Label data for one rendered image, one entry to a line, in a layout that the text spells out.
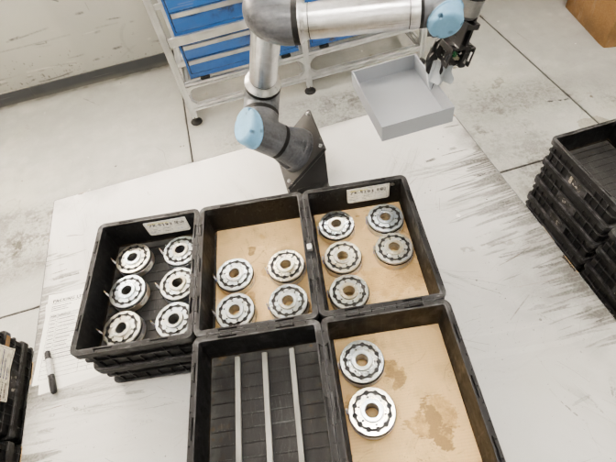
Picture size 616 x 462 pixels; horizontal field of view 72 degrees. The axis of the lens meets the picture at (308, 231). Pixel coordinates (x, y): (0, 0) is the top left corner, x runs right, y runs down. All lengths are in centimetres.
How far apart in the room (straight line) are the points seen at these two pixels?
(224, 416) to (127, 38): 319
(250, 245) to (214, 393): 43
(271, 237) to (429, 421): 64
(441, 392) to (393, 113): 74
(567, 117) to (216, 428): 265
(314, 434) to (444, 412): 29
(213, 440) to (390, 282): 57
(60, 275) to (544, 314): 151
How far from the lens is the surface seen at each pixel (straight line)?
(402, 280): 116
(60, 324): 155
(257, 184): 160
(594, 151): 214
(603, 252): 195
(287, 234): 126
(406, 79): 140
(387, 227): 122
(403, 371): 106
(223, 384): 110
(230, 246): 128
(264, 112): 138
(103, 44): 386
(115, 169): 308
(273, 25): 103
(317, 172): 145
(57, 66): 400
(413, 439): 103
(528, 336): 130
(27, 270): 284
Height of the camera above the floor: 184
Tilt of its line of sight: 53 degrees down
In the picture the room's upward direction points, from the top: 11 degrees counter-clockwise
